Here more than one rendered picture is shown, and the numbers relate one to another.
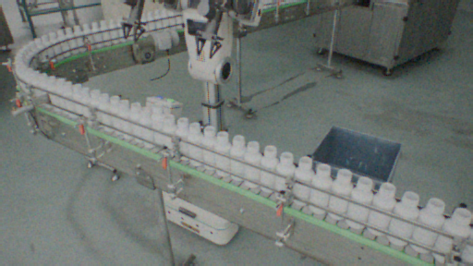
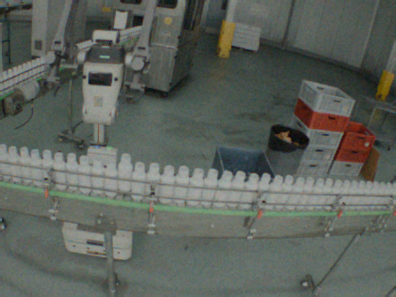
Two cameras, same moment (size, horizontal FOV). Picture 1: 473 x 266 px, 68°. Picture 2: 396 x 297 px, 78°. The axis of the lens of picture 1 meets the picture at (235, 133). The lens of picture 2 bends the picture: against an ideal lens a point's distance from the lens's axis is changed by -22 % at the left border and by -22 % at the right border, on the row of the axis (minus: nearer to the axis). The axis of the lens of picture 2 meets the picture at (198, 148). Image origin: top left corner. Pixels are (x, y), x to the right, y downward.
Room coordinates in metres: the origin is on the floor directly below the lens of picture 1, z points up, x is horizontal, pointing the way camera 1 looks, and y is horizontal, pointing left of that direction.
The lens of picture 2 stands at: (0.27, 0.77, 1.86)
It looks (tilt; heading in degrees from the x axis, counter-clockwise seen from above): 30 degrees down; 316
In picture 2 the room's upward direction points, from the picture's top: 12 degrees clockwise
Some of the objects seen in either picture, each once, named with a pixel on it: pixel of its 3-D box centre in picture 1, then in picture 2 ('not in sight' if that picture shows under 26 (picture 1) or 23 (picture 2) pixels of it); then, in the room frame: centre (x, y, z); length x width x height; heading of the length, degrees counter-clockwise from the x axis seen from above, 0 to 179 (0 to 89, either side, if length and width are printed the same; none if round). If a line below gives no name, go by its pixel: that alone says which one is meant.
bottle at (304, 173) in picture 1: (303, 181); (261, 190); (0.85, -0.21, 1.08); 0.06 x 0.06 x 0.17
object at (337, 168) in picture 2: not in sight; (340, 161); (1.42, -3.14, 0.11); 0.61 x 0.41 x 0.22; 61
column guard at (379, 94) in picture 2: not in sight; (384, 86); (2.90, -10.06, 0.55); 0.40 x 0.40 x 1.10; 58
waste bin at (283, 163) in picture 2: not in sight; (281, 160); (1.67, -1.81, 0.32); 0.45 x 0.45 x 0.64
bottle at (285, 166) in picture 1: (285, 175); (248, 191); (0.88, -0.16, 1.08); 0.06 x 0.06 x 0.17
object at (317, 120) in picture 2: not in sight; (322, 115); (1.70, -2.50, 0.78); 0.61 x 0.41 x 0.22; 64
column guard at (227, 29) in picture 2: not in sight; (225, 38); (6.56, -5.39, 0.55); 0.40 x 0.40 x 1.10; 58
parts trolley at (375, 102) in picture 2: not in sight; (378, 121); (1.50, -4.97, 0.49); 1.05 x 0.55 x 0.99; 58
